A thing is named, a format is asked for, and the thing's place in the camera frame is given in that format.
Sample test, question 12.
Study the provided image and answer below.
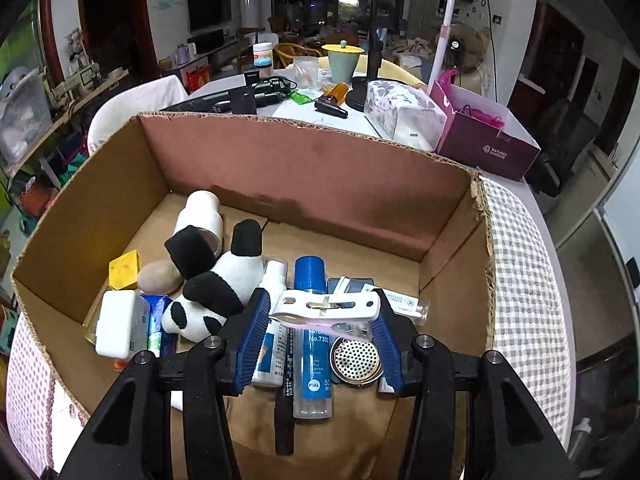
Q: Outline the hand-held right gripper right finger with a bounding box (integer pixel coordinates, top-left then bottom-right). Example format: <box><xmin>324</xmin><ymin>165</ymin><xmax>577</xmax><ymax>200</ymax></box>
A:
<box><xmin>372</xmin><ymin>287</ymin><xmax>578</xmax><ymax>480</ymax></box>

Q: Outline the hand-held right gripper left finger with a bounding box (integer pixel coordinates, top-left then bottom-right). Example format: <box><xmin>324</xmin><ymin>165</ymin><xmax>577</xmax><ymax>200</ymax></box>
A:
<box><xmin>59</xmin><ymin>287</ymin><xmax>273</xmax><ymax>480</ymax></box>

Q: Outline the white spray bottle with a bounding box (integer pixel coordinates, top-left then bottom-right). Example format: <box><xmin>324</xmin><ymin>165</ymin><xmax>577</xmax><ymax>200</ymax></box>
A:
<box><xmin>250</xmin><ymin>259</ymin><xmax>290</xmax><ymax>387</ymax></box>

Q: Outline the blue cap glue bottle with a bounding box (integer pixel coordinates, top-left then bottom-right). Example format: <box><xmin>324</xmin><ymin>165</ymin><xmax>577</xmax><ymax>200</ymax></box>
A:
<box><xmin>292</xmin><ymin>255</ymin><xmax>335</xmax><ymax>420</ymax></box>

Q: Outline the white clothespin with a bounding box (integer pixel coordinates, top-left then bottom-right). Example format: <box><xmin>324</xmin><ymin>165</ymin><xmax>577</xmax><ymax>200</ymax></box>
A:
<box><xmin>268</xmin><ymin>287</ymin><xmax>382</xmax><ymax>333</ymax></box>

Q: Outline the pale smooth egg-shaped stone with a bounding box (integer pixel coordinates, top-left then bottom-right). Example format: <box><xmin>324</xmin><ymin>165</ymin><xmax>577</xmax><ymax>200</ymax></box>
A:
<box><xmin>137</xmin><ymin>260</ymin><xmax>185</xmax><ymax>295</ymax></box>

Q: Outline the white rounded plastic box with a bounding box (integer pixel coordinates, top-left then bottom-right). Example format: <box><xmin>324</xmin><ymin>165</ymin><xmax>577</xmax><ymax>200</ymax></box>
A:
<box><xmin>95</xmin><ymin>290</ymin><xmax>151</xmax><ymax>360</ymax></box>

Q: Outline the yellow square block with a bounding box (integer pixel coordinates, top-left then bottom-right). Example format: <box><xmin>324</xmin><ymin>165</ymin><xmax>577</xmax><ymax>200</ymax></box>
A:
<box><xmin>108</xmin><ymin>250</ymin><xmax>142</xmax><ymax>291</ymax></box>

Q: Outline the cardboard box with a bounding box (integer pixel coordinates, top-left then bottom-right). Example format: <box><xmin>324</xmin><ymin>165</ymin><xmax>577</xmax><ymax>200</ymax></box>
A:
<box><xmin>10</xmin><ymin>111</ymin><xmax>497</xmax><ymax>480</ymax></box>

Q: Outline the round metal strainer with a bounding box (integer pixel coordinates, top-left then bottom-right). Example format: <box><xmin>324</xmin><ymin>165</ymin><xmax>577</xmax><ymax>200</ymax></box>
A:
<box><xmin>330</xmin><ymin>335</ymin><xmax>385</xmax><ymax>387</ymax></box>

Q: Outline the clear labelled tube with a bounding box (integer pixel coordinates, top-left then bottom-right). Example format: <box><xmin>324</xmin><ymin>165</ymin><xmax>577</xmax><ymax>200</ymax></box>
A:
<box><xmin>362</xmin><ymin>282</ymin><xmax>432</xmax><ymax>326</ymax></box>

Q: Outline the panda plush toy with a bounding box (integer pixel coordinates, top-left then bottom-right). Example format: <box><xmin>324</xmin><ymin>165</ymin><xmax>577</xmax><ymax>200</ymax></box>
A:
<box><xmin>162</xmin><ymin>218</ymin><xmax>266</xmax><ymax>337</ymax></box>

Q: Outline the black marker pen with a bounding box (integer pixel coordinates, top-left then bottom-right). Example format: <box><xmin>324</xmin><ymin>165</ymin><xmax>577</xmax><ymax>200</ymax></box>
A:
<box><xmin>274</xmin><ymin>327</ymin><xmax>301</xmax><ymax>456</ymax></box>

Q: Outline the blue packet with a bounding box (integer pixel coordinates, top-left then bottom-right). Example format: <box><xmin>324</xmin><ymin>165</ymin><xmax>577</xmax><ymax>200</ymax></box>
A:
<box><xmin>140</xmin><ymin>294</ymin><xmax>176</xmax><ymax>356</ymax></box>

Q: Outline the white cylinder container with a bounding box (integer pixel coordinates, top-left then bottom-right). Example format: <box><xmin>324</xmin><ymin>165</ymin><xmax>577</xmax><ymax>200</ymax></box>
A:
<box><xmin>174</xmin><ymin>190</ymin><xmax>224</xmax><ymax>256</ymax></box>

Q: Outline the clear plastic bottle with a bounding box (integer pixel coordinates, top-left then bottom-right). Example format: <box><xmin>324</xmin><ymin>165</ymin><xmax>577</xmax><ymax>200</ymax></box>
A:
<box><xmin>567</xmin><ymin>417</ymin><xmax>593</xmax><ymax>461</ymax></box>

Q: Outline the purple gift bag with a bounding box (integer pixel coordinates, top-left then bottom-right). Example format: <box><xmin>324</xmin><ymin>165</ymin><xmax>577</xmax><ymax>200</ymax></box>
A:
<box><xmin>430</xmin><ymin>67</ymin><xmax>542</xmax><ymax>182</ymax></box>

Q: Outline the floral tissue box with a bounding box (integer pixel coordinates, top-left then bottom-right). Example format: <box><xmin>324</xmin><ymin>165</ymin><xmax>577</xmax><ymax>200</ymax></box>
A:
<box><xmin>364</xmin><ymin>80</ymin><xmax>448</xmax><ymax>151</ymax></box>

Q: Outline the black hair dryer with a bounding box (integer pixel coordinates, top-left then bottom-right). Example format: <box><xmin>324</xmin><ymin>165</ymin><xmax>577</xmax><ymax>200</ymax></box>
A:
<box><xmin>175</xmin><ymin>76</ymin><xmax>296</xmax><ymax>116</ymax></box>

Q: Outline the black red handheld device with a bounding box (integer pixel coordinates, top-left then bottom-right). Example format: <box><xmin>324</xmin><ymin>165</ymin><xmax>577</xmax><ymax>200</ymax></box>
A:
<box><xmin>314</xmin><ymin>99</ymin><xmax>349</xmax><ymax>119</ymax></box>

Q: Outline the black desk lamp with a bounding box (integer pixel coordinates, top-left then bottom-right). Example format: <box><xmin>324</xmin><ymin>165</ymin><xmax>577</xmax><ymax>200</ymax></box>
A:
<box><xmin>345</xmin><ymin>0</ymin><xmax>413</xmax><ymax>111</ymax></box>

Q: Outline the chair with white cover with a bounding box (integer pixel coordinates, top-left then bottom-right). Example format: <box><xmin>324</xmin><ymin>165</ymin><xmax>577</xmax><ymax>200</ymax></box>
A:
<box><xmin>87</xmin><ymin>75</ymin><xmax>190</xmax><ymax>156</ymax></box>

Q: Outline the red gift box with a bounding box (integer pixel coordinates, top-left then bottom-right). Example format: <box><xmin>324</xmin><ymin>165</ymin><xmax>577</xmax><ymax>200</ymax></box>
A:
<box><xmin>186</xmin><ymin>66</ymin><xmax>213</xmax><ymax>92</ymax></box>

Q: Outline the clear glass cup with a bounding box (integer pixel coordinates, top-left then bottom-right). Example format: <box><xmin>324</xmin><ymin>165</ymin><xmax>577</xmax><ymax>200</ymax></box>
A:
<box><xmin>293</xmin><ymin>56</ymin><xmax>321</xmax><ymax>91</ymax></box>

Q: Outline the green cup yellow lid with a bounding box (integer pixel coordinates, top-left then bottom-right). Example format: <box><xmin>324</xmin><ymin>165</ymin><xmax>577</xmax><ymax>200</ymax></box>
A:
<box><xmin>321</xmin><ymin>40</ymin><xmax>366</xmax><ymax>81</ymax></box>

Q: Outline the rattan chair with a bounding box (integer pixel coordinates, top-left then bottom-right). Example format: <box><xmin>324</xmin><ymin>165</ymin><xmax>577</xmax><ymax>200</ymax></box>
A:
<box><xmin>274</xmin><ymin>42</ymin><xmax>326</xmax><ymax>68</ymax></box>

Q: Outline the wooden shelf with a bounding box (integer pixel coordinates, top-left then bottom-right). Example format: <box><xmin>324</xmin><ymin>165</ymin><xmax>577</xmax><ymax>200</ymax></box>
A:
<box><xmin>0</xmin><ymin>67</ymin><xmax>130</xmax><ymax>176</ymax></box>

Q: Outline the electric standing fan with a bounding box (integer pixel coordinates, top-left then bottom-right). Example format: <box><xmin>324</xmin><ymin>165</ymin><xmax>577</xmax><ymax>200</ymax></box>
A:
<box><xmin>440</xmin><ymin>22</ymin><xmax>488</xmax><ymax>78</ymax></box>

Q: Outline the clear plastic storage bin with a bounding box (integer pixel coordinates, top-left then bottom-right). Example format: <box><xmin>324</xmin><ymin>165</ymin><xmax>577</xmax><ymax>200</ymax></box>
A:
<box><xmin>0</xmin><ymin>65</ymin><xmax>53</xmax><ymax>161</ymax></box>

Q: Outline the wall television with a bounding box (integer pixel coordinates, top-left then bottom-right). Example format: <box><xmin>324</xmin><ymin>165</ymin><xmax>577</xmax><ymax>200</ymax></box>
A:
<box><xmin>186</xmin><ymin>0</ymin><xmax>232</xmax><ymax>33</ymax></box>

